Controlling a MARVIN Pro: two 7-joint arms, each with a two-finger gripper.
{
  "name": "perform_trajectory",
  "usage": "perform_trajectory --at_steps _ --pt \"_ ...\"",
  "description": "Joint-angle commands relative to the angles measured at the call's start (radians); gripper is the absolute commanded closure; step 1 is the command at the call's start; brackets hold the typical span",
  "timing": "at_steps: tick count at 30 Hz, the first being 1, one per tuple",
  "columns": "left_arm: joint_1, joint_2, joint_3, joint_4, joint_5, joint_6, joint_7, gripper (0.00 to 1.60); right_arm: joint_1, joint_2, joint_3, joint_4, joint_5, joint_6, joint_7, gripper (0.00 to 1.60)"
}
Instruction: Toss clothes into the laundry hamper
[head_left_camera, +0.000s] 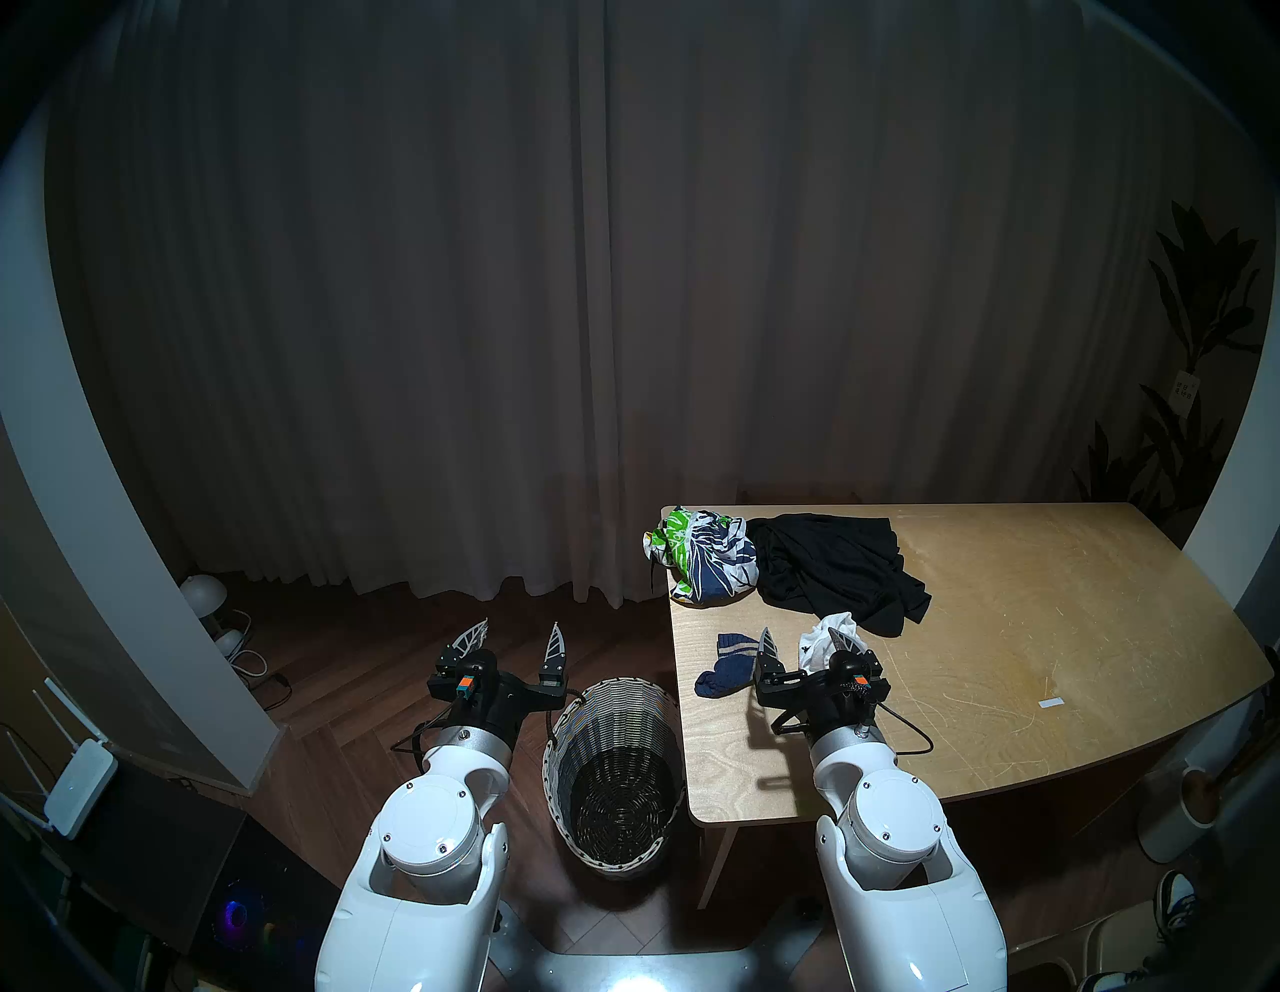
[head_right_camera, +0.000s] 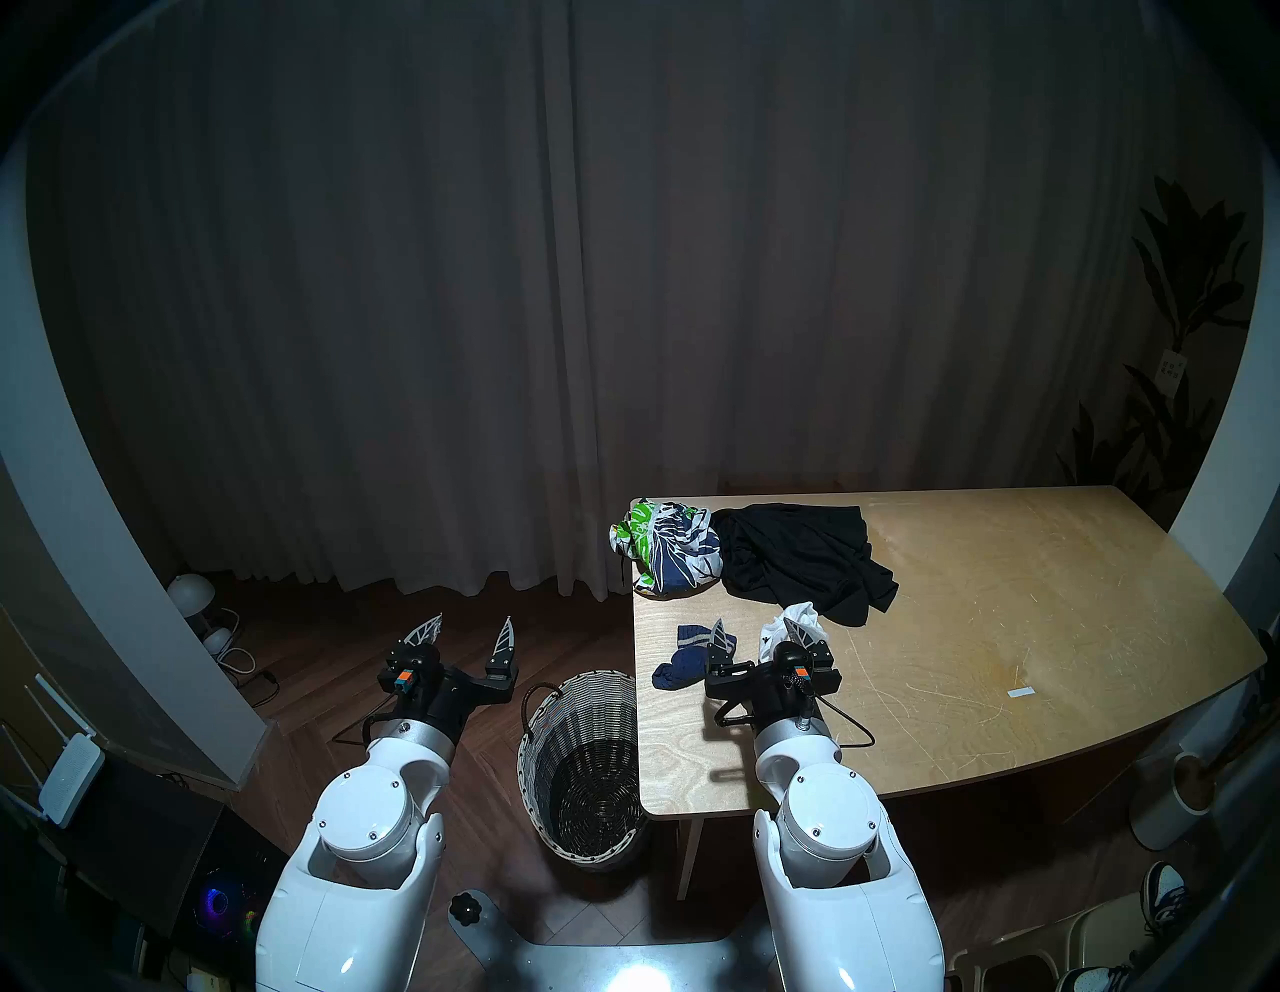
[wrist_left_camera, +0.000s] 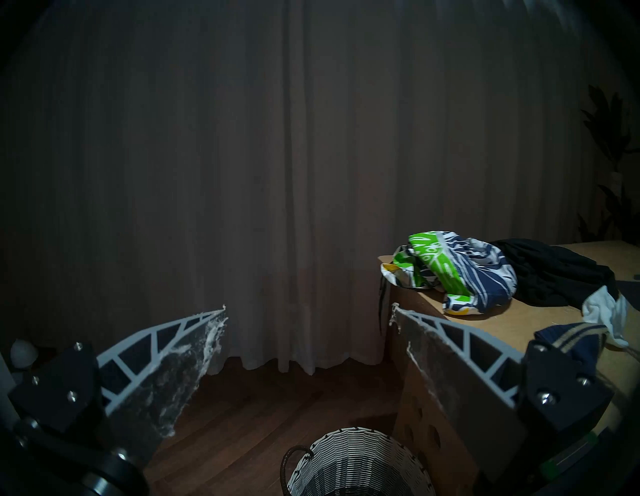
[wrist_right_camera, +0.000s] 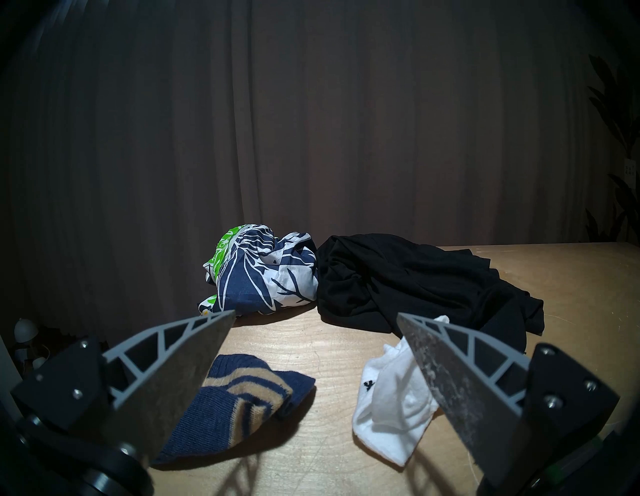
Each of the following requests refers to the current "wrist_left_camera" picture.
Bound green navy leaf-print garment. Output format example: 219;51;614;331
380;230;519;317

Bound woven wicker laundry hamper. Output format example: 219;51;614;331
279;426;437;496

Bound small white cloth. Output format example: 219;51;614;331
581;285;631;349

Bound navy garment with tan stripes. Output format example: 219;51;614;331
534;322;609;379

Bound grey pleated curtain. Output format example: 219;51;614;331
0;0;640;376

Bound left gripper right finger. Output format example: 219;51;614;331
390;303;616;482

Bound black garment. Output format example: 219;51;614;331
491;238;622;310

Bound tall leafy potted plant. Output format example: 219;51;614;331
576;84;640;246

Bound white mushroom lamp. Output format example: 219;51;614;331
9;338;39;371

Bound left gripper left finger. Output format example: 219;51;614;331
7;305;229;471

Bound light wooden table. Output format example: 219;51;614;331
377;240;640;496

